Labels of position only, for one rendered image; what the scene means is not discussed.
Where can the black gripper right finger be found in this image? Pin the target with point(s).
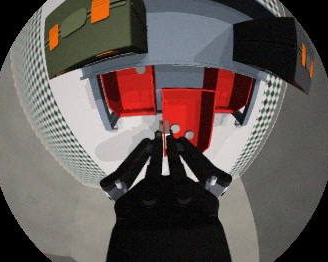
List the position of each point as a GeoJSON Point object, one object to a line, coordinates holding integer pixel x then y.
{"type": "Point", "coordinates": [212, 178]}

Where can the olive green case with orange latches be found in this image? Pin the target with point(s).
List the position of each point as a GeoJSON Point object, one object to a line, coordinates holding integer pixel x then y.
{"type": "Point", "coordinates": [79, 33]}

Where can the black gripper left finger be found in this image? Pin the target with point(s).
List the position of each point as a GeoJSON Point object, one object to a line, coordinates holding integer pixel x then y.
{"type": "Point", "coordinates": [119, 182]}

